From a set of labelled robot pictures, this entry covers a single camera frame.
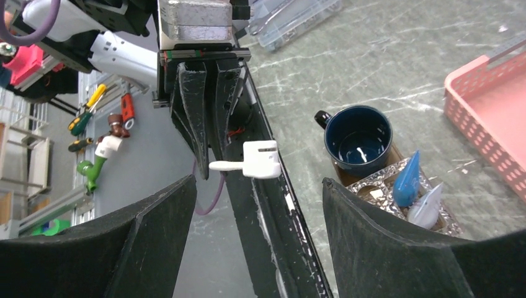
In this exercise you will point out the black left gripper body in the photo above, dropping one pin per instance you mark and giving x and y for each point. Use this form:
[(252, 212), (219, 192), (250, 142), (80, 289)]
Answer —
[(191, 29)]

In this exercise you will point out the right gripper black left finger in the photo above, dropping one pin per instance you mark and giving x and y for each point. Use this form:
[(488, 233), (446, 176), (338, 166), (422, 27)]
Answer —
[(135, 251)]

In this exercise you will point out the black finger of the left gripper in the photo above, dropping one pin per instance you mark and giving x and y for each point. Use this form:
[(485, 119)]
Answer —
[(188, 110), (225, 81)]

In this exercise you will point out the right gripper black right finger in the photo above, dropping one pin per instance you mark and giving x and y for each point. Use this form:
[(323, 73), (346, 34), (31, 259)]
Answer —
[(376, 254)]

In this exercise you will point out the clear textured glass dish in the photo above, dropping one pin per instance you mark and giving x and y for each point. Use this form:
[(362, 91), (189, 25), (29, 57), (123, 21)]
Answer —
[(386, 193)]

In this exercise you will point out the silver toothpaste tube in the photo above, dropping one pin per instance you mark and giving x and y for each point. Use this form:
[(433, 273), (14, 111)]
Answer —
[(425, 212)]

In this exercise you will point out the blue toothpaste tube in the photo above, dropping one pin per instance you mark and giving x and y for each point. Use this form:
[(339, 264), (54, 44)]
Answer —
[(406, 185)]

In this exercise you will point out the white toothbrush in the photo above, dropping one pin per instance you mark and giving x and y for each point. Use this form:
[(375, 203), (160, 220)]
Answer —
[(260, 161)]

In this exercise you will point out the dark navy mug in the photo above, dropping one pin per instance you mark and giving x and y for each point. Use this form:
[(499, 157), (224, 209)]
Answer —
[(358, 139)]

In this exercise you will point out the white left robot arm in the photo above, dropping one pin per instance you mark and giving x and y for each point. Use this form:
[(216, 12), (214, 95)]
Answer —
[(114, 37)]

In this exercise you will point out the clear plastic screw box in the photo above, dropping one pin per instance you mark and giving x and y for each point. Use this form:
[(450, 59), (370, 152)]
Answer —
[(275, 23)]

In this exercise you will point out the yellow green screwdriver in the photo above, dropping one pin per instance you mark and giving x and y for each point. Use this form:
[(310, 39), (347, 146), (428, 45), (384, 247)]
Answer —
[(79, 124)]

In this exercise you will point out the dark green screwdriver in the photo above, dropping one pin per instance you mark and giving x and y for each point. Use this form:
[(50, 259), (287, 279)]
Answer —
[(79, 145)]

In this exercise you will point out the pink perforated plastic basket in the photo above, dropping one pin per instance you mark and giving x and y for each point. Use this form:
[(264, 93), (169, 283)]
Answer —
[(487, 105)]

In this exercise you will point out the red handled tool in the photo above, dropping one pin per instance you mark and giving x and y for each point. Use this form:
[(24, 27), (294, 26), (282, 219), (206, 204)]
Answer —
[(127, 107)]

